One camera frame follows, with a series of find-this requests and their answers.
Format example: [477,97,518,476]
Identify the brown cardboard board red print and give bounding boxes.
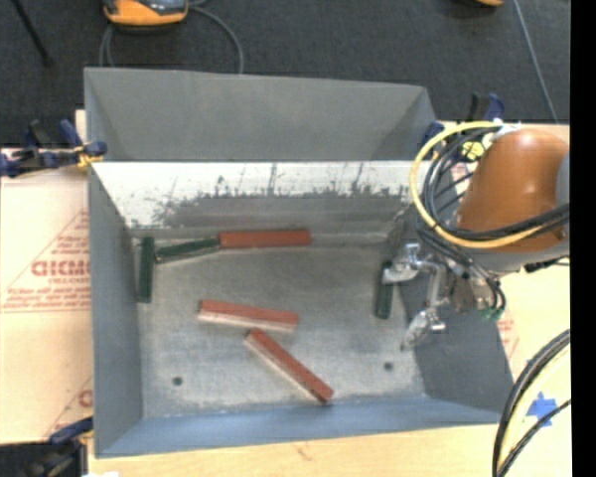
[0,108,96,447]

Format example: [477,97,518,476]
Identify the grey metal bin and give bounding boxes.
[82,67,517,459]

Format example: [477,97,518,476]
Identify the dark green flat block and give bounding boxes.
[137,237,157,304]
[374,260,396,320]
[154,237,223,264]

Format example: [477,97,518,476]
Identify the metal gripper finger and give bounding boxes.
[400,308,449,352]
[380,243,439,284]

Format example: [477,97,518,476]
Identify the red-brown flat block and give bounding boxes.
[242,327,336,406]
[197,298,301,334]
[219,229,313,250]

